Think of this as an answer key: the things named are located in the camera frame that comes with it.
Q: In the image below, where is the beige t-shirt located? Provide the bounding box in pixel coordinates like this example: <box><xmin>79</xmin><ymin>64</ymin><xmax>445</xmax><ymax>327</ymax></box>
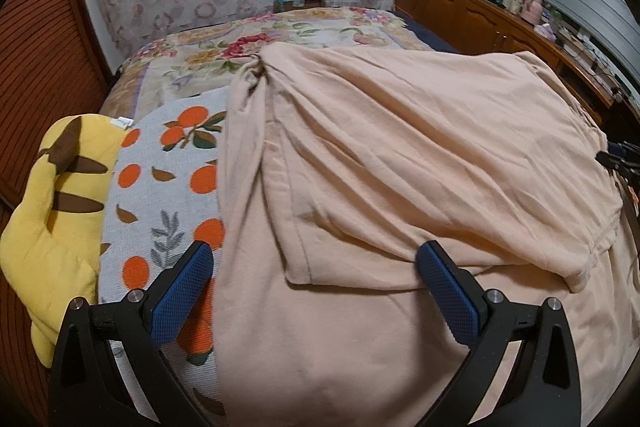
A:
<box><xmin>213</xmin><ymin>42</ymin><xmax>639</xmax><ymax>426</ymax></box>

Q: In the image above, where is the yellow plush toy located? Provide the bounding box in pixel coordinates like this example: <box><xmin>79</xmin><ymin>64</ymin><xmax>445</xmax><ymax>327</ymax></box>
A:
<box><xmin>1</xmin><ymin>114</ymin><xmax>128</xmax><ymax>367</ymax></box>

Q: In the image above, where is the orange print grey blanket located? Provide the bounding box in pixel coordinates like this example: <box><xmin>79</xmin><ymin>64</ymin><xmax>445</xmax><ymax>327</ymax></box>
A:
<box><xmin>98</xmin><ymin>88</ymin><xmax>228</xmax><ymax>426</ymax></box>

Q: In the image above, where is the brown louvered wardrobe door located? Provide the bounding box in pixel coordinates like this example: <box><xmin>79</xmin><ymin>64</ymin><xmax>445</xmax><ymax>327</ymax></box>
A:
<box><xmin>1</xmin><ymin>0</ymin><xmax>113</xmax><ymax>426</ymax></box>

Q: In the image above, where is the floral bed quilt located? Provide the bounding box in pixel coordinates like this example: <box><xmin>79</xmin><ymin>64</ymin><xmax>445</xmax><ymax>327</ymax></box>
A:
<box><xmin>100</xmin><ymin>6</ymin><xmax>435</xmax><ymax>121</ymax></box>

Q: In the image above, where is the dark navy bed sheet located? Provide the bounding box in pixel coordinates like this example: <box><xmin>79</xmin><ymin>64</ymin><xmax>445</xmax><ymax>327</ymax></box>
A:
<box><xmin>395</xmin><ymin>11</ymin><xmax>459</xmax><ymax>54</ymax></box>

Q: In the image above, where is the long wooden cabinet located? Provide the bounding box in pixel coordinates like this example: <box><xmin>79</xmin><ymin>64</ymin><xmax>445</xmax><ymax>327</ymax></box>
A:
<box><xmin>394</xmin><ymin>0</ymin><xmax>613</xmax><ymax>124</ymax></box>

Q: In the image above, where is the pink kettle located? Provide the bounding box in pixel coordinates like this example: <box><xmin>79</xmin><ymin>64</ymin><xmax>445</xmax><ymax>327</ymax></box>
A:
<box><xmin>521</xmin><ymin>0</ymin><xmax>544</xmax><ymax>26</ymax></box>

